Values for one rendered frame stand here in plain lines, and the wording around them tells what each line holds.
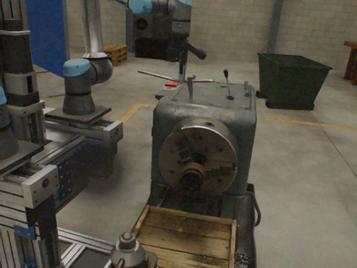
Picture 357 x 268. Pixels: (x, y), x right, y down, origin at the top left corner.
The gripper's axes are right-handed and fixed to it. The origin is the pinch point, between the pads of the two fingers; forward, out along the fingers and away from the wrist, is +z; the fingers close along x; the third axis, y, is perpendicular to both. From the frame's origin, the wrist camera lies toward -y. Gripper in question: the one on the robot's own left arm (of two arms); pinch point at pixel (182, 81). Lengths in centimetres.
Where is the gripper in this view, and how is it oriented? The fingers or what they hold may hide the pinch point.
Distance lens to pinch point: 137.6
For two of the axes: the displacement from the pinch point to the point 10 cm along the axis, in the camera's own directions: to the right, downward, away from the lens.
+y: -9.8, -1.3, 1.5
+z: -0.6, 9.2, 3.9
